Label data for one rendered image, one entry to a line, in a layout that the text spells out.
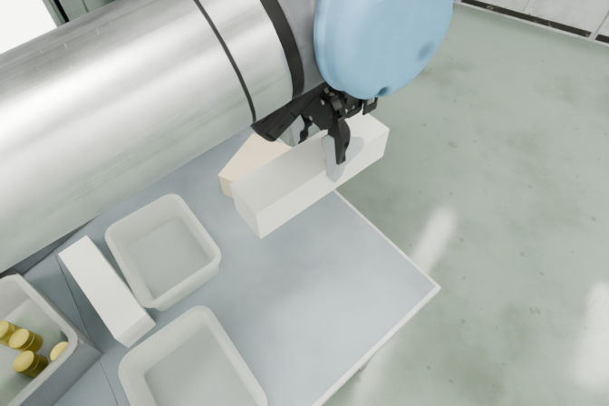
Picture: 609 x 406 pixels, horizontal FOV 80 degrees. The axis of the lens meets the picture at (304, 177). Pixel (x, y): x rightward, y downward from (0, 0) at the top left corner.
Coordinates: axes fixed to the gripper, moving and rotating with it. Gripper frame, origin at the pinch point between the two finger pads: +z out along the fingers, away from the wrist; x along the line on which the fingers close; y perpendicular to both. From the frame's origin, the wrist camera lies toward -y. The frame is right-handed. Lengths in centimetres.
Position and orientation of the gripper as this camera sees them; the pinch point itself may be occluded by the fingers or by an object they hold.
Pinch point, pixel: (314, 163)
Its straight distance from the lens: 52.3
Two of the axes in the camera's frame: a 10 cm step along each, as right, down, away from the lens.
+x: -6.3, -6.0, 4.9
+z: 0.0, 6.3, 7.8
